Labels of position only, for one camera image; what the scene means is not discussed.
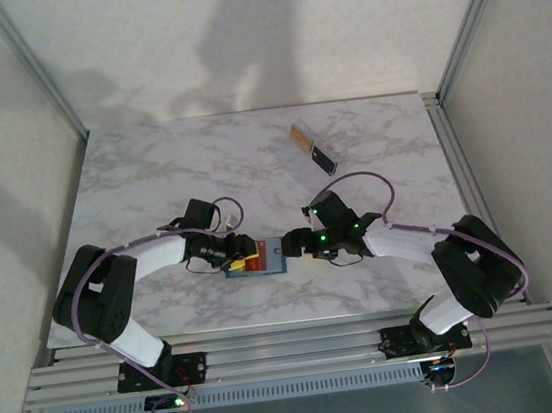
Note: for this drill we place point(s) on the red credit card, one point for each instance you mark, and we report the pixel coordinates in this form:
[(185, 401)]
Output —
[(257, 259)]

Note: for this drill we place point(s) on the teal card holder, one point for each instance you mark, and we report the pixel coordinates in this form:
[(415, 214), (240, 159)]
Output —
[(263, 268)]

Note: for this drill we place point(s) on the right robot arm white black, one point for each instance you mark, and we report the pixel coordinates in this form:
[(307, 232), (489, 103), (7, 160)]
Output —
[(401, 239)]

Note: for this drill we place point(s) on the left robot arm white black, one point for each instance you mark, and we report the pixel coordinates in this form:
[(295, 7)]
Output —
[(156, 254)]

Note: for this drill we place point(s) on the black credit card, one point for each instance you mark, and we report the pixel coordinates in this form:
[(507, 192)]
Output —
[(326, 160)]

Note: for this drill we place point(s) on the gold credit card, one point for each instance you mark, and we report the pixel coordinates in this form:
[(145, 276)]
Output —
[(302, 138)]

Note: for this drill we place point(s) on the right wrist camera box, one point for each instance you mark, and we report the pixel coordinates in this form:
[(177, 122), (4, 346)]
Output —
[(309, 218)]

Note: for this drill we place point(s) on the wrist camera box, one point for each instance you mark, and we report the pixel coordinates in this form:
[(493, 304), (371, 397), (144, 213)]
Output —
[(309, 218), (230, 221)]

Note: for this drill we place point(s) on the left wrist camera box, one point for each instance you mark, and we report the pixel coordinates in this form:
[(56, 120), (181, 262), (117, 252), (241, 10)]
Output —
[(230, 221)]

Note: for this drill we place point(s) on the aluminium frame rail bed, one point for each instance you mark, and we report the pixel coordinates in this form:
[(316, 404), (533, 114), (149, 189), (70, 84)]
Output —
[(294, 350)]

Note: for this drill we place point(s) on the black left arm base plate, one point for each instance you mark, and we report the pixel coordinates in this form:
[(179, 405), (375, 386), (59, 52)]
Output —
[(195, 365)]

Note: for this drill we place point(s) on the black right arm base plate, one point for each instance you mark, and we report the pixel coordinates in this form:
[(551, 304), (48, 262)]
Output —
[(398, 340)]

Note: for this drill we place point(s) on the aluminium side rail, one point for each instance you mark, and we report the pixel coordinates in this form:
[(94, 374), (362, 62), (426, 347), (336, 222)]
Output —
[(460, 169)]

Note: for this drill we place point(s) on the aluminium frame post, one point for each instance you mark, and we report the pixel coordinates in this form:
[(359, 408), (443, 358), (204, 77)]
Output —
[(32, 70), (474, 16)]

